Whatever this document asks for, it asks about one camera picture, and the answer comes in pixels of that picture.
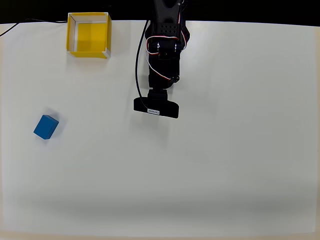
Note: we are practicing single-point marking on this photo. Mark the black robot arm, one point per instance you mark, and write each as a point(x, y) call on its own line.
point(166, 17)

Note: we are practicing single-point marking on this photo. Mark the yellow open box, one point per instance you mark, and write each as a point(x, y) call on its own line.
point(90, 35)

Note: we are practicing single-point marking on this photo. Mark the black webcam bar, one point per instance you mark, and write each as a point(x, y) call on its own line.
point(160, 106)

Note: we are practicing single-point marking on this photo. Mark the blue block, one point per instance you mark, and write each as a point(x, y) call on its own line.
point(45, 126)

